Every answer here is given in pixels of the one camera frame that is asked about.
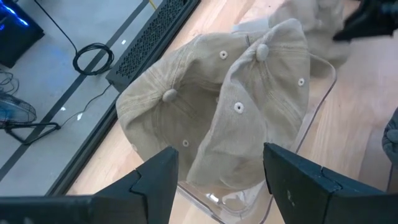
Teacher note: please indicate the clear plastic bin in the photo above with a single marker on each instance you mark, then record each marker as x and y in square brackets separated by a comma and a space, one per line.
[224, 202]

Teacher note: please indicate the black computer tower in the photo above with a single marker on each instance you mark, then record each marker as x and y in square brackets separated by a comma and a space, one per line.
[18, 37]

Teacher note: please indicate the beige baseball cap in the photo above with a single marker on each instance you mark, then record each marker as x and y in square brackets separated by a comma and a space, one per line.
[314, 31]
[161, 118]
[264, 102]

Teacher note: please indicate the black metal table frame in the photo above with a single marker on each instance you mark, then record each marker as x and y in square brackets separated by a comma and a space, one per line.
[84, 149]

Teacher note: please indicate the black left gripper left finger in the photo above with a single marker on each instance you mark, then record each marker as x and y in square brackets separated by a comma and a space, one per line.
[149, 193]

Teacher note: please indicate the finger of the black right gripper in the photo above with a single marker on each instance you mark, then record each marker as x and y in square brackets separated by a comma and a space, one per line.
[373, 26]

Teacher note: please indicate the black floor fan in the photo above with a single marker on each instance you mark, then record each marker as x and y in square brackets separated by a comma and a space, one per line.
[15, 112]

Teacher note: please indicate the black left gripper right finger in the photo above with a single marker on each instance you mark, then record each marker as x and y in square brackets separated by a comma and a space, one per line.
[311, 199]

